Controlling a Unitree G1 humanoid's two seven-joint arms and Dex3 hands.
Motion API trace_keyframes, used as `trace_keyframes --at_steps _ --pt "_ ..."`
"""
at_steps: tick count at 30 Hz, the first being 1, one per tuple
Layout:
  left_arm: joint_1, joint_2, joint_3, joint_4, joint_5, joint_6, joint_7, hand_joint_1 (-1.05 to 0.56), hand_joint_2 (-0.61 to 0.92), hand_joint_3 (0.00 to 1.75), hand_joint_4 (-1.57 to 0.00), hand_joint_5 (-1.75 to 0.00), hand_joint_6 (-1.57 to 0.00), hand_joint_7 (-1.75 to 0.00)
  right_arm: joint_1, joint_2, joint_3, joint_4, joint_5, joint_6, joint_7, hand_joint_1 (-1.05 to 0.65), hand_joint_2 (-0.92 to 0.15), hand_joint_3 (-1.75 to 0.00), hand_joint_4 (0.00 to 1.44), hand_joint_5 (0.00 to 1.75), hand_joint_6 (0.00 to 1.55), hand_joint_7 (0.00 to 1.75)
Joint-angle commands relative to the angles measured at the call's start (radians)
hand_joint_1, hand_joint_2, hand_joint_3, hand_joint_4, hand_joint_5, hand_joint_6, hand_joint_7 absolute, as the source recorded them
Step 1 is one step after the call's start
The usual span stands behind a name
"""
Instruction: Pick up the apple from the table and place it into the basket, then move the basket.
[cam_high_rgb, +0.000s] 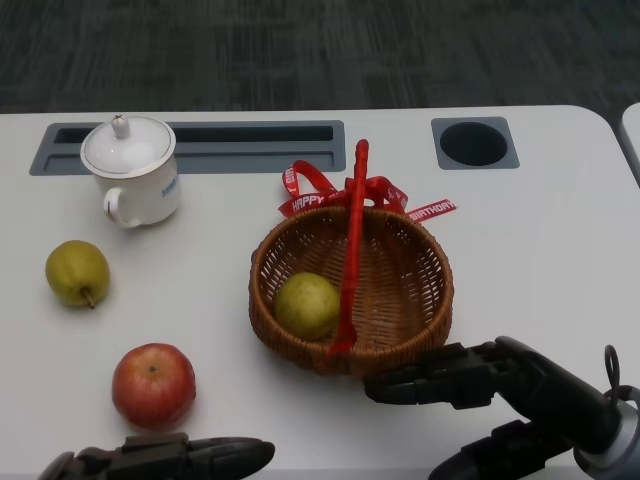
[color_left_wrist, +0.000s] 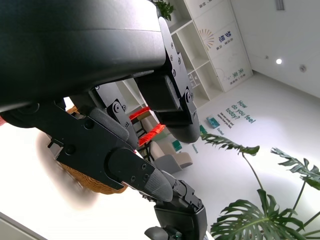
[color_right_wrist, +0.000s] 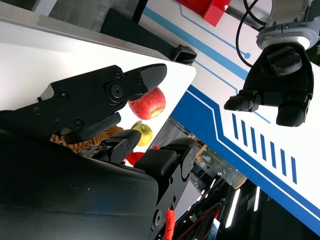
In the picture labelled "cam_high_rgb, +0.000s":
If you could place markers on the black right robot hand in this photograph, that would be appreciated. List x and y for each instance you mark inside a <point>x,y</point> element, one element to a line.
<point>550,385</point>

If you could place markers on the grey round table grommet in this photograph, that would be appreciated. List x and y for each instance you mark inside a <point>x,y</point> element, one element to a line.
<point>472,142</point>

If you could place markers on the white ceramic mug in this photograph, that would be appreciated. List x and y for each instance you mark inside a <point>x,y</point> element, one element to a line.
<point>145,195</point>

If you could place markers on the white mug lid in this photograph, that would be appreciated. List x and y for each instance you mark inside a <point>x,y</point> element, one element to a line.
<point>135,147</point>

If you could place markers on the yellow-green pear with stem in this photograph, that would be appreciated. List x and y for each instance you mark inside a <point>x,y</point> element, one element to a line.
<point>75,272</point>

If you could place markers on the white neighbouring table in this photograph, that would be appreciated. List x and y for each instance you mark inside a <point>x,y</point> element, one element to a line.
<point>632,140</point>

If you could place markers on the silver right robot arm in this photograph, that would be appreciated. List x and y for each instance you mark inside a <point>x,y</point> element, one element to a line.
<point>625,445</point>

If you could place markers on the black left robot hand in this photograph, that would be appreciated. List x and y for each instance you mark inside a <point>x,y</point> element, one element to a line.
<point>215,452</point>

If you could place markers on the red apple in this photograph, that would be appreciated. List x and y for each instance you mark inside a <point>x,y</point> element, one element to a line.
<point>152,385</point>

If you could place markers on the red birthday ribbon bow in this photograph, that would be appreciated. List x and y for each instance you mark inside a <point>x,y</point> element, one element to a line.
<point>305,203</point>

